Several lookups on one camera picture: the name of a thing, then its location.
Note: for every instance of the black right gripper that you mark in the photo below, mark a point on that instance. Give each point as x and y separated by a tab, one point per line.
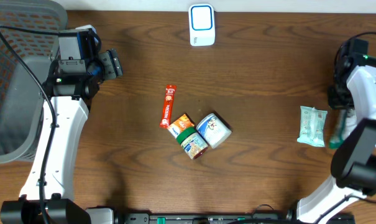
334	102

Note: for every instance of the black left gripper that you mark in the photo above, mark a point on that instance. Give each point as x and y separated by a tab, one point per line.
111	61

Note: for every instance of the grey plastic mesh basket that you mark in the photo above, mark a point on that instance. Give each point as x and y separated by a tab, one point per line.
20	99

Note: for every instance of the green white tape bag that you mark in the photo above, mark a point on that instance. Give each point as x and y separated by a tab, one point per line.
346	123

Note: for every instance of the light teal snack packet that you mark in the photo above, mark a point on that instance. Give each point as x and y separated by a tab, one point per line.
312	126

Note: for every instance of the red coffee stick sachet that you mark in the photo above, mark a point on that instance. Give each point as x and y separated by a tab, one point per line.
168	105

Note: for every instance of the orange small packet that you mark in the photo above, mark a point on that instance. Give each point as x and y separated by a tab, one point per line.
179	125

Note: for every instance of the green lid jar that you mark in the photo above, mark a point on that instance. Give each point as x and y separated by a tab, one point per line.
192	143

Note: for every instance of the white blue tub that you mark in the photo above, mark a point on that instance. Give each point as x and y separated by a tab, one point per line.
213	130

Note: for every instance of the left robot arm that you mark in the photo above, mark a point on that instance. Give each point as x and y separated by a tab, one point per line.
47	196

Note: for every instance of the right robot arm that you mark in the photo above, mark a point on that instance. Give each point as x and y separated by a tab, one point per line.
353	166

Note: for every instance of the white barcode scanner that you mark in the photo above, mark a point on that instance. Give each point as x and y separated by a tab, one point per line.
201	25

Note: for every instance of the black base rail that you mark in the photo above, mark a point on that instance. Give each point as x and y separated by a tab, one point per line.
206	218

